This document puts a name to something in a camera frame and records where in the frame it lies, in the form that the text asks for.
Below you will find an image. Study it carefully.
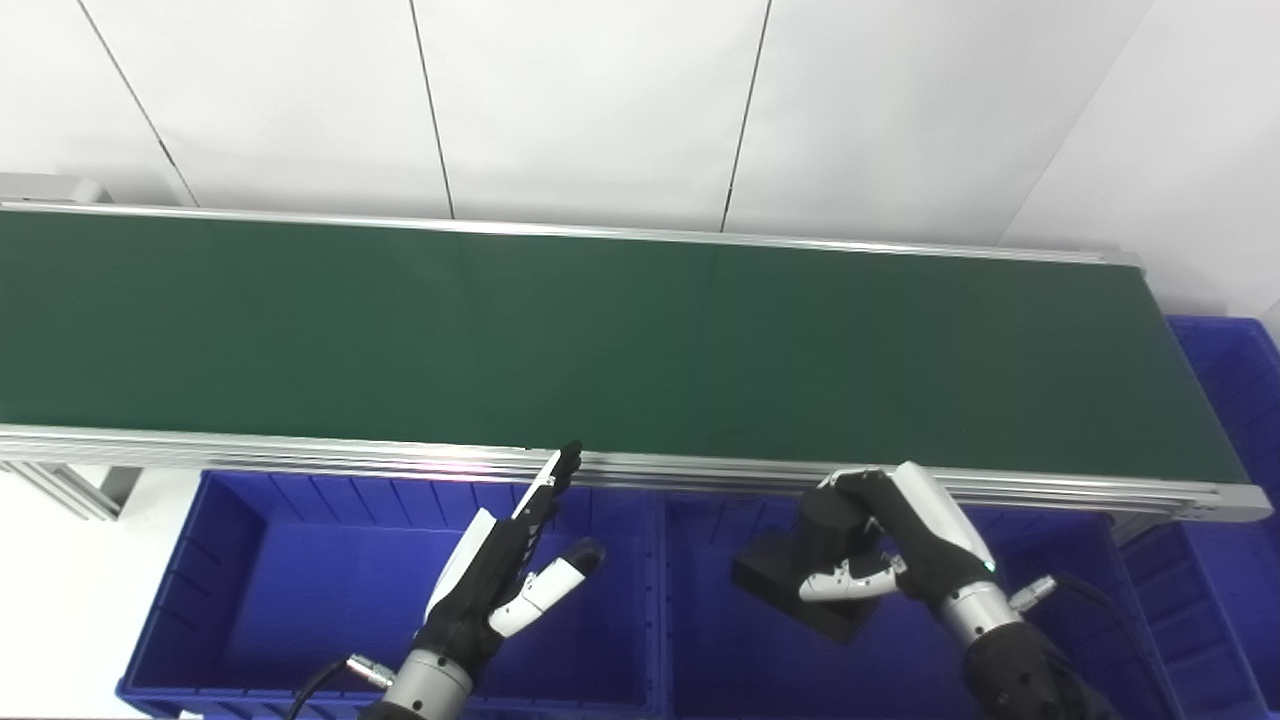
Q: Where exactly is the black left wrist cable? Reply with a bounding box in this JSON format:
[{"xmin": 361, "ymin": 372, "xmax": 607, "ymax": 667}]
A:
[{"xmin": 288, "ymin": 654, "xmax": 397, "ymax": 720}]

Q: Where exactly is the black cylinder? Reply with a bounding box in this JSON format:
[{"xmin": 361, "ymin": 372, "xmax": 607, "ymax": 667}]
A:
[{"xmin": 730, "ymin": 484, "xmax": 903, "ymax": 644}]

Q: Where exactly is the green conveyor belt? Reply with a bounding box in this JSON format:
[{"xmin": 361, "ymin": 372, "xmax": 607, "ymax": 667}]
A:
[
  {"xmin": 0, "ymin": 211, "xmax": 1251, "ymax": 487},
  {"xmin": 0, "ymin": 202, "xmax": 1274, "ymax": 524}
]

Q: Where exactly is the grey conveyor motor box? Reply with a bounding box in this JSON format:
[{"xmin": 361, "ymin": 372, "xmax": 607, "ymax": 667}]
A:
[{"xmin": 0, "ymin": 171, "xmax": 110, "ymax": 207}]

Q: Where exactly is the aluminium conveyor leg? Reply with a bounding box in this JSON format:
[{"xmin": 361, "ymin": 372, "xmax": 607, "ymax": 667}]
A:
[
  {"xmin": 0, "ymin": 462, "xmax": 142, "ymax": 522},
  {"xmin": 1108, "ymin": 514, "xmax": 1173, "ymax": 547}
]

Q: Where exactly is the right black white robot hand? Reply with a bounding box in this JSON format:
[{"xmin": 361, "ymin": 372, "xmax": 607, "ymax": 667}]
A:
[{"xmin": 799, "ymin": 461, "xmax": 997, "ymax": 604}]

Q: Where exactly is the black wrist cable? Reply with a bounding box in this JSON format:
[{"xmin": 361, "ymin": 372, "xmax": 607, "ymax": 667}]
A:
[
  {"xmin": 288, "ymin": 654, "xmax": 397, "ymax": 720},
  {"xmin": 1008, "ymin": 572, "xmax": 1143, "ymax": 646}
]

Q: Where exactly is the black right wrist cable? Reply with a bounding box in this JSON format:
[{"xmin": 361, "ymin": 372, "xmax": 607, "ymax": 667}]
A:
[{"xmin": 1008, "ymin": 572, "xmax": 1143, "ymax": 646}]

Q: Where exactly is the blue plastic bin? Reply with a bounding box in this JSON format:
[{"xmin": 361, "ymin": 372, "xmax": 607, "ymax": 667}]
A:
[
  {"xmin": 1118, "ymin": 316, "xmax": 1280, "ymax": 720},
  {"xmin": 655, "ymin": 489, "xmax": 1193, "ymax": 720},
  {"xmin": 115, "ymin": 469, "xmax": 667, "ymax": 720}
]

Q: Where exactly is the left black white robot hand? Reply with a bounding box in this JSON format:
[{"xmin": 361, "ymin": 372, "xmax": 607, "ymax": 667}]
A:
[{"xmin": 414, "ymin": 440, "xmax": 607, "ymax": 664}]

